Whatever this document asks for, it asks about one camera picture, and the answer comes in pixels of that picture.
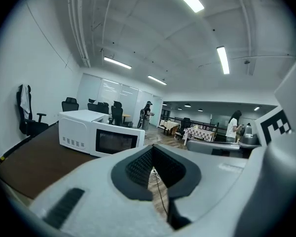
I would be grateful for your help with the white garment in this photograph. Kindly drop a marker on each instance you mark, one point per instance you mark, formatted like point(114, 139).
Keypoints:
point(25, 100)

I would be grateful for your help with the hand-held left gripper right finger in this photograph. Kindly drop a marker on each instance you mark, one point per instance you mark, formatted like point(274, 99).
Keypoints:
point(212, 181)

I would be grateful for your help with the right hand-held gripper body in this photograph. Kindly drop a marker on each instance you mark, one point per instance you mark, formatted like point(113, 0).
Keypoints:
point(273, 125)

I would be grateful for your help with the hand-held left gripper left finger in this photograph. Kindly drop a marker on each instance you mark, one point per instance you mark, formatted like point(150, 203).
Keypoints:
point(93, 206)

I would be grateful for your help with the table with checkered cloth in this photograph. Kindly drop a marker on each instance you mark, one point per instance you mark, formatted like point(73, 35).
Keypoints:
point(199, 133)

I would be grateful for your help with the small wooden desk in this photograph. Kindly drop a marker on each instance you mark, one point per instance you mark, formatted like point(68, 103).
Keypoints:
point(126, 116)

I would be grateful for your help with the black railing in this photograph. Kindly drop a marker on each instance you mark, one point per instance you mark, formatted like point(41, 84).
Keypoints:
point(202, 125)

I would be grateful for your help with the white microwave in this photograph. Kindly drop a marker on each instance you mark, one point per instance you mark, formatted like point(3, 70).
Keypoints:
point(74, 130)

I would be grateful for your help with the table with yellow cloth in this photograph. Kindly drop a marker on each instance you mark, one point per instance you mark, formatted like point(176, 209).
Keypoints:
point(169, 125)

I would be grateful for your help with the black high-back office chair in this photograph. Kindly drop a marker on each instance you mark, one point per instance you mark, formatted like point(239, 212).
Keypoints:
point(29, 126)

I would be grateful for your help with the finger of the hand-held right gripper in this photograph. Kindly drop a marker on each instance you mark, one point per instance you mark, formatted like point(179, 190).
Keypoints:
point(207, 146)

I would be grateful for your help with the frosted glass partition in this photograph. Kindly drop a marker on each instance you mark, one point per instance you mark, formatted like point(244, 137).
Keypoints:
point(108, 90)

